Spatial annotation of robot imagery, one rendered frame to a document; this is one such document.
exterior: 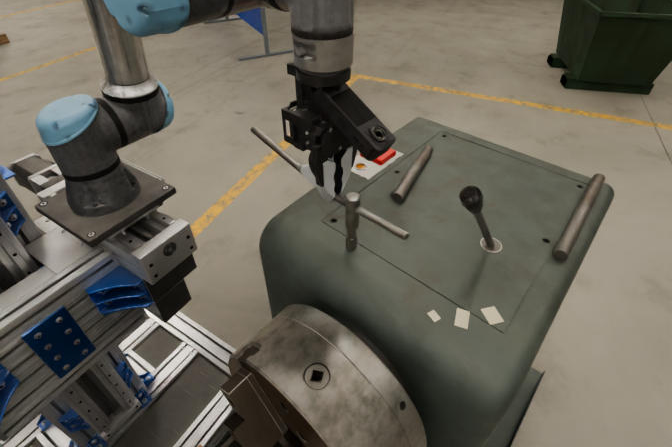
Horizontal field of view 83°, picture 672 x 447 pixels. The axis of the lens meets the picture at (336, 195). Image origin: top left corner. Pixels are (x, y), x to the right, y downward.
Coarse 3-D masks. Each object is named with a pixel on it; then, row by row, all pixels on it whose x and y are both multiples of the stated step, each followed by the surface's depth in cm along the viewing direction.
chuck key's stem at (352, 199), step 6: (354, 192) 58; (348, 198) 57; (354, 198) 57; (348, 204) 57; (354, 204) 57; (348, 210) 58; (354, 210) 57; (348, 216) 58; (354, 216) 58; (348, 222) 59; (354, 222) 59; (348, 228) 60; (354, 228) 60; (348, 234) 62; (354, 234) 61; (348, 240) 62; (354, 240) 62; (348, 246) 63; (354, 246) 63
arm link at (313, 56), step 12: (348, 36) 44; (300, 48) 44; (312, 48) 44; (324, 48) 43; (336, 48) 44; (348, 48) 45; (300, 60) 45; (312, 60) 44; (324, 60) 44; (336, 60) 45; (348, 60) 46; (312, 72) 46; (324, 72) 45; (336, 72) 46
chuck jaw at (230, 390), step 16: (256, 352) 55; (224, 384) 54; (240, 384) 52; (256, 384) 54; (240, 400) 52; (256, 400) 53; (240, 416) 53; (256, 416) 53; (272, 416) 54; (240, 432) 51; (256, 432) 52; (272, 432) 54
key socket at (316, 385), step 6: (312, 366) 50; (318, 366) 50; (324, 366) 50; (306, 372) 49; (312, 372) 50; (318, 372) 50; (324, 372) 50; (306, 378) 49; (312, 378) 52; (318, 378) 51; (324, 378) 49; (306, 384) 48; (312, 384) 48; (318, 384) 48; (324, 384) 49
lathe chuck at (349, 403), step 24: (264, 336) 57; (288, 336) 55; (312, 336) 54; (264, 360) 52; (288, 360) 51; (312, 360) 51; (336, 360) 51; (264, 384) 52; (288, 384) 48; (336, 384) 49; (360, 384) 49; (288, 408) 49; (312, 408) 46; (336, 408) 47; (360, 408) 48; (384, 408) 49; (312, 432) 46; (336, 432) 46; (360, 432) 47; (384, 432) 48
